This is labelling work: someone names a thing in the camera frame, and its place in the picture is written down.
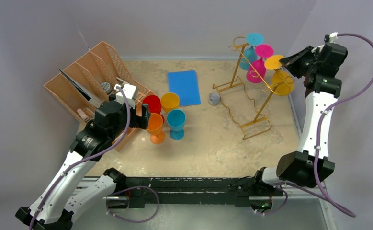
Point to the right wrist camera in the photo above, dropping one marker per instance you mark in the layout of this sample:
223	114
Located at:
330	39

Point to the small clear glitter ball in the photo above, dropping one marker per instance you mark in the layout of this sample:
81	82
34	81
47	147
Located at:
214	98

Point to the yellow wine glass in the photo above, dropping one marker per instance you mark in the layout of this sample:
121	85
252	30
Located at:
282	82

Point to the red wine glass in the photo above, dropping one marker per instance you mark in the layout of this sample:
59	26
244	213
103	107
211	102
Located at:
154	105

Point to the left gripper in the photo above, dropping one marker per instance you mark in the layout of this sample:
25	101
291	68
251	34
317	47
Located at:
138	121

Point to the white stapler in organizer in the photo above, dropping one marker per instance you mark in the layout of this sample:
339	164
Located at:
121	81

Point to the dark folder in organizer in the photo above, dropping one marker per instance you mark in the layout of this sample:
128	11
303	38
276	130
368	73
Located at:
87	94

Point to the magenta wine glass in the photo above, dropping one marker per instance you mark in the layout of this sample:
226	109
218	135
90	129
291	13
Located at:
257	70

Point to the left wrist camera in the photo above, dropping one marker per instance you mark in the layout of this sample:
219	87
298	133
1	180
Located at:
127	91

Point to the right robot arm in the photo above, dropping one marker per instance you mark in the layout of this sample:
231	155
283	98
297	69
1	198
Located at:
309	164

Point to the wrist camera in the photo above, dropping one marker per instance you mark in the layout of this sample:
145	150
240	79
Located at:
127	91
330	39

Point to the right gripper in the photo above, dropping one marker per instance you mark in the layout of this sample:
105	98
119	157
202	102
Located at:
301	62

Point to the yellow-orange wine glass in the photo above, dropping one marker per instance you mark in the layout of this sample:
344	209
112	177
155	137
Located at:
169	102

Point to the pink desk file organizer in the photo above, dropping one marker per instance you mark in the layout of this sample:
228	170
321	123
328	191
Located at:
101	64

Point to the teal wine glass rear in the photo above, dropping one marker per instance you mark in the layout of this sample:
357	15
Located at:
253	39

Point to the teal wine glass front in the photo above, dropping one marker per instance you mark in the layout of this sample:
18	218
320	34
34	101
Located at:
176	120

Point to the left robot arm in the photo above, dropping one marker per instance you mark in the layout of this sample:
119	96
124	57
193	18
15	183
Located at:
57	208

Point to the teal wine glass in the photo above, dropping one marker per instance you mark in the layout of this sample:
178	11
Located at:
176	120
253	39

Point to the blue rectangular card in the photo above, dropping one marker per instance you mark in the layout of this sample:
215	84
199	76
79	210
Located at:
185	85

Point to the gold wire glass rack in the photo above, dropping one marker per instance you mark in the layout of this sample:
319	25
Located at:
243	100

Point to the orange wine glass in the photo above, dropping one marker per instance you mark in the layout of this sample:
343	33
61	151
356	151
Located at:
155	129

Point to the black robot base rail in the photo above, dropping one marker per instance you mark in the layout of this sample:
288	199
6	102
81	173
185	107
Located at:
240	192

